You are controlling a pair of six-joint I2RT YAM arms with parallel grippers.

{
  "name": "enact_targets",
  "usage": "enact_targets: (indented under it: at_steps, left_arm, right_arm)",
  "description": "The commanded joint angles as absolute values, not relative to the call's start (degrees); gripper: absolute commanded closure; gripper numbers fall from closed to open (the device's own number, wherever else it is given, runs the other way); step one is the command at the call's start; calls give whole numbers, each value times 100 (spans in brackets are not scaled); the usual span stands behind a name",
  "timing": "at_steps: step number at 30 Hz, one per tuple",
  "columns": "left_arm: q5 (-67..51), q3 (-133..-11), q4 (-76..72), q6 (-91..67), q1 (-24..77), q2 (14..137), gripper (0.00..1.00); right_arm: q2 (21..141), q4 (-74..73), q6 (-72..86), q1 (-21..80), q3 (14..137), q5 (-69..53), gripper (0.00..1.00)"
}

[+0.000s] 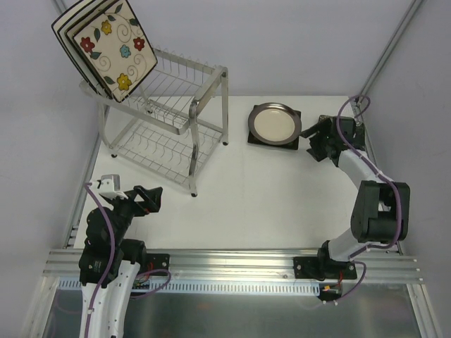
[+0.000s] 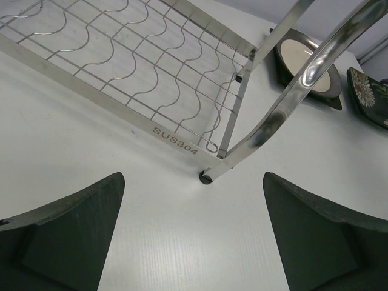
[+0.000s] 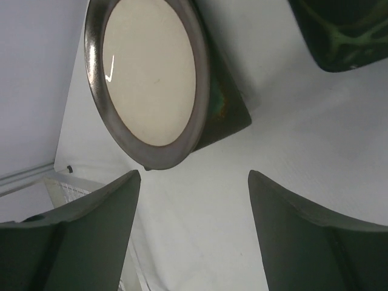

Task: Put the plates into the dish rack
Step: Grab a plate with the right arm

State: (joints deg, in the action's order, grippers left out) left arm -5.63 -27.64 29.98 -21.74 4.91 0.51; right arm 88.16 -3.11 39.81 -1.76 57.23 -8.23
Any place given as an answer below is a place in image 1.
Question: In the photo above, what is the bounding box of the left aluminium frame post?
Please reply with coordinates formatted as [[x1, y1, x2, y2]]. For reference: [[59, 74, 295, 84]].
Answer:
[[51, 0, 68, 15]]

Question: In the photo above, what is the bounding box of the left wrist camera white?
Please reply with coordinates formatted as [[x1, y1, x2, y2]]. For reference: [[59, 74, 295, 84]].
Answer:
[[94, 174, 128, 199]]

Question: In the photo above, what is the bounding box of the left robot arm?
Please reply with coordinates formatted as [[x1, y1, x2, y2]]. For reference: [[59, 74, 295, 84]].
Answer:
[[78, 175, 163, 337]]

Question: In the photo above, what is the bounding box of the black dahlia square plate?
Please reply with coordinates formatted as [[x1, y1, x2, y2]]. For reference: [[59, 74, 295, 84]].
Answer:
[[319, 115, 366, 151]]

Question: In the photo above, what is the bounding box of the steel two-tier dish rack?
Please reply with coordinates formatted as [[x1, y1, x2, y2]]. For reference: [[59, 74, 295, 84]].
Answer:
[[80, 49, 229, 197]]

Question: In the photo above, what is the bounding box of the slotted cable duct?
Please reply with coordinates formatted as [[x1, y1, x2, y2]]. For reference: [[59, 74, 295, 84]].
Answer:
[[57, 277, 320, 296]]

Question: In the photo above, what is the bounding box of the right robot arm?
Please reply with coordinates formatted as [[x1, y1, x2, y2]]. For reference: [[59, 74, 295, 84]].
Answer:
[[293, 115, 410, 282]]

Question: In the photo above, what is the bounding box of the round cream plate brown rim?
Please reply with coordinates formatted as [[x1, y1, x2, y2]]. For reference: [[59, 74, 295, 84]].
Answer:
[[247, 102, 303, 146]]

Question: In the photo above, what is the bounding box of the aluminium frame post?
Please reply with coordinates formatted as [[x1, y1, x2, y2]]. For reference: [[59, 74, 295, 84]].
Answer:
[[359, 0, 425, 96], [51, 0, 68, 15]]

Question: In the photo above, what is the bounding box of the cream floral square plate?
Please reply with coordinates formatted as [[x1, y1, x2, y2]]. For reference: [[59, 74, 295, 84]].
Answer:
[[64, 1, 113, 98], [75, 1, 158, 103]]

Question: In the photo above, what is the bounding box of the aluminium mounting rail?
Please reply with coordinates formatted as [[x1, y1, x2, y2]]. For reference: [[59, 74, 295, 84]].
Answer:
[[42, 248, 422, 282]]

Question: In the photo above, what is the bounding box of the white square plate black rim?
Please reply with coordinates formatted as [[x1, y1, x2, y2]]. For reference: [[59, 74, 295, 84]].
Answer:
[[51, 0, 99, 94]]

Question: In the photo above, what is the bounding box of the right aluminium frame post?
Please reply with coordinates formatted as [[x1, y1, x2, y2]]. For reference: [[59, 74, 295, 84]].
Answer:
[[359, 0, 425, 96]]

